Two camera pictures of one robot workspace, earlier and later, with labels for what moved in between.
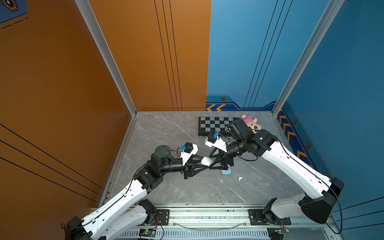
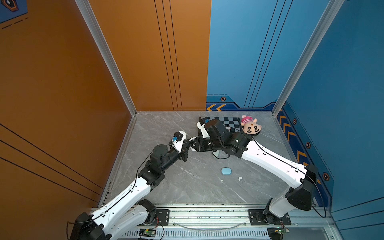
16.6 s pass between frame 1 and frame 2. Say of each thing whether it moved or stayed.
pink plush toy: stayed
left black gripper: moved
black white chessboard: stayed
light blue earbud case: stayed
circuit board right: stayed
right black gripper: moved
